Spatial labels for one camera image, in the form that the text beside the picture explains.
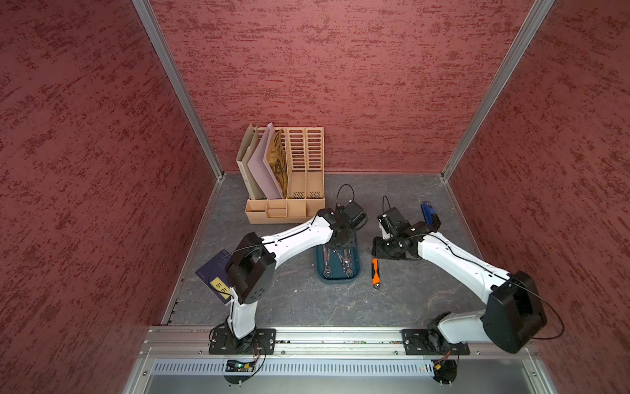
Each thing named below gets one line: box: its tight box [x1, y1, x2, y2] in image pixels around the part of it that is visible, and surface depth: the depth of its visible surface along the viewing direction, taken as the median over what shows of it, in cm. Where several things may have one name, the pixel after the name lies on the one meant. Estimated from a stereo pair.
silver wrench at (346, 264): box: [342, 248, 354, 280], surface depth 91 cm
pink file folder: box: [246, 122, 286, 200], surface depth 94 cm
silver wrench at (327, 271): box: [322, 244, 333, 280], surface depth 91 cm
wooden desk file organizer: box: [244, 127, 327, 225], surface depth 108 cm
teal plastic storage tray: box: [315, 231, 361, 285], surface depth 92 cm
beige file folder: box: [236, 123, 266, 200], surface depth 91 cm
